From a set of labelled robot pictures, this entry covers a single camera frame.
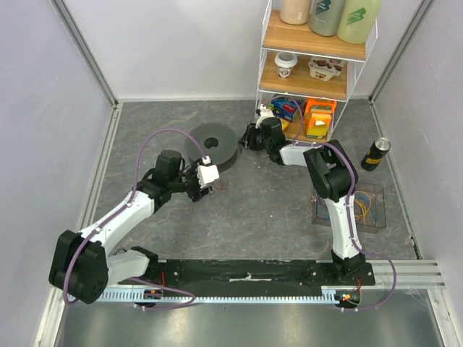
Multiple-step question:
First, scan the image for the white chocolate dessert tub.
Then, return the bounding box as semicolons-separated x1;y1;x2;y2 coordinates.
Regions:
308;56;346;82

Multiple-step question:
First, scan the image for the orange yellow snack box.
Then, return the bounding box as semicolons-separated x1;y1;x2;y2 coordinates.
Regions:
304;98;337;140

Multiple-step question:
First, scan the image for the grey slotted cable duct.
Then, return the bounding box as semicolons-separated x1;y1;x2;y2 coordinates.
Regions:
97;285;381;305

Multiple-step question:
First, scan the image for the black cable spool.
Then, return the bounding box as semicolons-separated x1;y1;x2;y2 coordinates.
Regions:
190;122;239;173

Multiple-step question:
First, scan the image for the blue green snack box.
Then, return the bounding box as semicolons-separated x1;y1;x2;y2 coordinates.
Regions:
268;96;304;123

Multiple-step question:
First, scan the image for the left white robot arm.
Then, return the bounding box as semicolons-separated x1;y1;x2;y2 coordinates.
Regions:
48;150;219;304

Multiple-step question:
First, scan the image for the light green bottle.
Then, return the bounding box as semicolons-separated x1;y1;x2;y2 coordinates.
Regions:
337;0;381;44

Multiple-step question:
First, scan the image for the black yellow drink can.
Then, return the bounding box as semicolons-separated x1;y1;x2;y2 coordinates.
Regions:
360;137;391;171

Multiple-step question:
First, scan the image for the white wire wooden shelf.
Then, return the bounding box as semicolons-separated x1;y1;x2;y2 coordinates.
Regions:
255;1;378;142

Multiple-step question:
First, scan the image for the purple cable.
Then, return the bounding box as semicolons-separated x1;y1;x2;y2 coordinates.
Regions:
62;128;211;310
262;95;398;313

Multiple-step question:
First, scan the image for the white paper cup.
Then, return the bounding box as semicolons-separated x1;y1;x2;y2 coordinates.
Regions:
274;51;298;78

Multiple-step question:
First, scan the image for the clear box of wires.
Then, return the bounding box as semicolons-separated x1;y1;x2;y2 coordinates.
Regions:
311;182;386;234

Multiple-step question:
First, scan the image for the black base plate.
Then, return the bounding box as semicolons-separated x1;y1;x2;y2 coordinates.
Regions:
142;260;375;298

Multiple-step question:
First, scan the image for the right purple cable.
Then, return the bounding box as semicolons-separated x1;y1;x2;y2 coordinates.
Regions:
262;95;398;313

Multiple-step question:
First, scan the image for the grey green bottle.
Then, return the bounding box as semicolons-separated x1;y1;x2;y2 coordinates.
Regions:
310;0;346;37

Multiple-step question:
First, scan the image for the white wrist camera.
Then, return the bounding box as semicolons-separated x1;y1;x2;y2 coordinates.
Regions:
255;104;275;129
197;156;219;188

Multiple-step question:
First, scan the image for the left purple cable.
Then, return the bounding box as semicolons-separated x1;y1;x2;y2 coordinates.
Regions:
62;128;211;310

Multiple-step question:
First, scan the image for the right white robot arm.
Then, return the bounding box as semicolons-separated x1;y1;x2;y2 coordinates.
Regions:
239;117;375;286

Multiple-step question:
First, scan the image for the yellow candy bag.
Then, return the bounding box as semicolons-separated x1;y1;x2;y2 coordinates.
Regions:
280;119;290;131

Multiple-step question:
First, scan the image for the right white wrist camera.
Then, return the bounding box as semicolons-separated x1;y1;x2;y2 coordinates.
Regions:
255;104;275;129

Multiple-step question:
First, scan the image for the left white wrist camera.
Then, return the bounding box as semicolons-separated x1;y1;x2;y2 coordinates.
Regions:
197;156;219;188

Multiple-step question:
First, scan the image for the beige bottle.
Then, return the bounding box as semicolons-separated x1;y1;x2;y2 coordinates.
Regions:
280;0;312;25

